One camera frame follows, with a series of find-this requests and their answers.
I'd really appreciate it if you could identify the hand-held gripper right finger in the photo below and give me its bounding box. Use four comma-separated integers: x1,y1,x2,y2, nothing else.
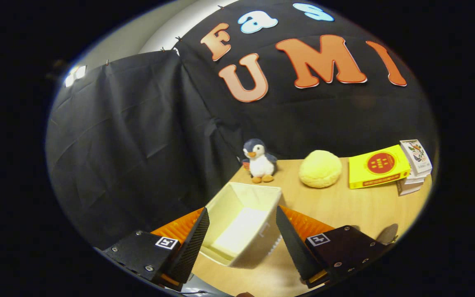
275,205,394,289

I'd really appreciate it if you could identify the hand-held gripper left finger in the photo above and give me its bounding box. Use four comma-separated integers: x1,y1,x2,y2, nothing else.
103,207,211,292

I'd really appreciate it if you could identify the cream fabric storage box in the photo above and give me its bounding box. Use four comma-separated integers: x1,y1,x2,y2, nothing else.
200,181,282,269

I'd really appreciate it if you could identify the yellow round plush ball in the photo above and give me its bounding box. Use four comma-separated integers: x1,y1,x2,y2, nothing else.
299,150,343,189

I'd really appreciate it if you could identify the penguin plush toy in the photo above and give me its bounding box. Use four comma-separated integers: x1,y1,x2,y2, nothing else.
242,138,278,184

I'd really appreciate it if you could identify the black backdrop cloth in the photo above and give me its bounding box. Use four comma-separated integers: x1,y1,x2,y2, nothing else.
46,0,439,250

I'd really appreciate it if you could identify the yellow book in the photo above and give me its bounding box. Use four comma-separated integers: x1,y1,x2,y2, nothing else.
348,144,411,189

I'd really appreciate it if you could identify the white book with illustrated cover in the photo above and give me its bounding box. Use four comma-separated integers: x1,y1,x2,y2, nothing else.
400,139,433,176

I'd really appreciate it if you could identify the ceiling light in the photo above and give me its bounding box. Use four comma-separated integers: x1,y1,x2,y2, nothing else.
65,65,87,87

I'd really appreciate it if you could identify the row of black clips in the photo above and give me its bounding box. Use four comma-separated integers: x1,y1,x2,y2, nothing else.
105,5,224,65

